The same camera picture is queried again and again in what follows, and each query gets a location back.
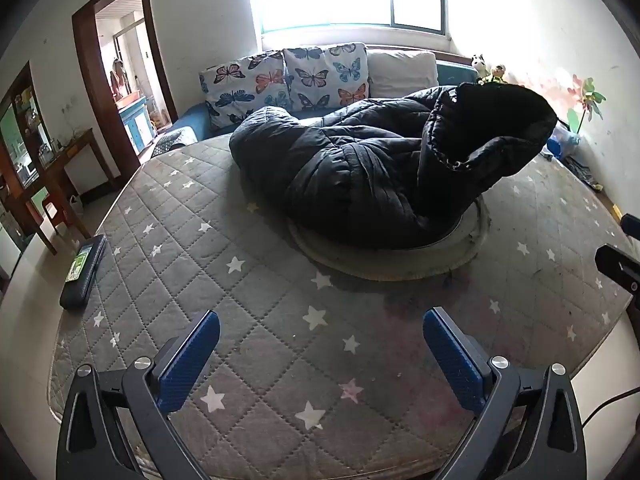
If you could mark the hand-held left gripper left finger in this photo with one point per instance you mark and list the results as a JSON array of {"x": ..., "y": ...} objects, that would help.
[{"x": 187, "y": 360}]

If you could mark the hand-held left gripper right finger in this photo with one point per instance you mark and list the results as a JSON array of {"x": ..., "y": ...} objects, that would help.
[{"x": 452, "y": 360}]

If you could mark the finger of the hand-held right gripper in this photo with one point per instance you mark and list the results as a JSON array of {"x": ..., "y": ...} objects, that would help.
[
  {"x": 632, "y": 224},
  {"x": 622, "y": 267}
]

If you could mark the black puffer jacket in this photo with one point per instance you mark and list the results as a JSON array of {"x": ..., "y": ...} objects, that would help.
[{"x": 350, "y": 175}]

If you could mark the grey quilted star mat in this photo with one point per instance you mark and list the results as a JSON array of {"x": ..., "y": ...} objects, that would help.
[{"x": 250, "y": 310}]

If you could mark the blue bag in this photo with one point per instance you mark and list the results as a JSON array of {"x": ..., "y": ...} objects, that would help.
[{"x": 562, "y": 142}]

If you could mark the round beige rug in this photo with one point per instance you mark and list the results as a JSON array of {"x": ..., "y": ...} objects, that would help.
[{"x": 380, "y": 267}]

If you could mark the colourful pinwheel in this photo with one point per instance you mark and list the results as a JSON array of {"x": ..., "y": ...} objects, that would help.
[{"x": 587, "y": 100}]

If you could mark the black case with green label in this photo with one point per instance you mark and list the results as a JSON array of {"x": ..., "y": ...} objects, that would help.
[{"x": 82, "y": 280}]

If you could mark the yellow green plush toy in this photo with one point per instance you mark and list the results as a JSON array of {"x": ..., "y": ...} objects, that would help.
[{"x": 496, "y": 74}]

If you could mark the grey patterned cushion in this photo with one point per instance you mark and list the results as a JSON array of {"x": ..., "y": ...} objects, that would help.
[{"x": 172, "y": 142}]

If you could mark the black and white plush toy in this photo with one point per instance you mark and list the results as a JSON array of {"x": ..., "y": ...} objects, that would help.
[{"x": 479, "y": 66}]

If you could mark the blue sofa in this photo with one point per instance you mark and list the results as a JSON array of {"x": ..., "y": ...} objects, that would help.
[{"x": 192, "y": 120}]

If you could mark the blue cabinet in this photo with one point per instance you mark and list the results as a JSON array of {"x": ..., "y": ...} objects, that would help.
[{"x": 137, "y": 122}]

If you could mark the wooden table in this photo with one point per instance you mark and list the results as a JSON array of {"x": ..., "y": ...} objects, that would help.
[{"x": 70, "y": 147}]

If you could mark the white pillow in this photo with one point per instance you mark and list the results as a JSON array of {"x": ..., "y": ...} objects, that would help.
[{"x": 400, "y": 70}]

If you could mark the butterfly print pillow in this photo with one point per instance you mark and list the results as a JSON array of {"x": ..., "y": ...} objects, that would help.
[
  {"x": 240, "y": 85},
  {"x": 325, "y": 75}
]

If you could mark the wooden display cabinet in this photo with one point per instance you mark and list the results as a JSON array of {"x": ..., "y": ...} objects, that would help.
[{"x": 20, "y": 110}]

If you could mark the brown wooden door frame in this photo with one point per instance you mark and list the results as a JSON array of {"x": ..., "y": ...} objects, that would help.
[{"x": 100, "y": 100}]

